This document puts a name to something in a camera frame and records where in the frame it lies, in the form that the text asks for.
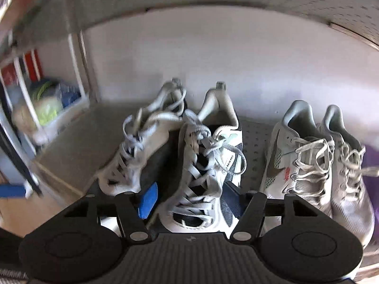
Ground white black sneaker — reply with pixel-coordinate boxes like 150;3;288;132
97;78;190;196
160;82;248;234

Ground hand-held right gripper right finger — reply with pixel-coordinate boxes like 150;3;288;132
223;180;319;244

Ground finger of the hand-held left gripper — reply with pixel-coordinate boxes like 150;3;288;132
0;183;27;198

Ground white shelf unit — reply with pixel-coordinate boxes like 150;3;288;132
0;32;91;156

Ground pile of blue packets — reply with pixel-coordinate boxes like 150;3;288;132
59;83;83;109

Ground black rod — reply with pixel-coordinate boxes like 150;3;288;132
0;124;42;196

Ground red boxes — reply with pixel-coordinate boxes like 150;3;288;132
0;50;42;88

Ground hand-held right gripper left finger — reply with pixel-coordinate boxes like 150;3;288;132
63;183;152;244

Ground yellow green packet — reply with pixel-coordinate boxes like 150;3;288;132
30;79;63;127

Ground grey white sneaker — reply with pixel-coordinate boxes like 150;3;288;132
260;100;336;217
319;104;377;247

